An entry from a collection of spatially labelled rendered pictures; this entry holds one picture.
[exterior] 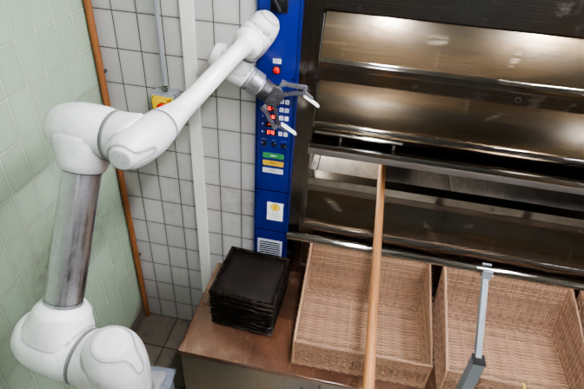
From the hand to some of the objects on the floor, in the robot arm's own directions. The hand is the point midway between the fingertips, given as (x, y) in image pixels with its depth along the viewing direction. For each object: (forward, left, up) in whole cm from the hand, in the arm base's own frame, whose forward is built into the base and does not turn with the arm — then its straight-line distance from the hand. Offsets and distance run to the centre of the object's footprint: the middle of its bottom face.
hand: (304, 118), depth 171 cm
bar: (+61, -44, -151) cm, 169 cm away
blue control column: (-5, +104, -151) cm, 184 cm away
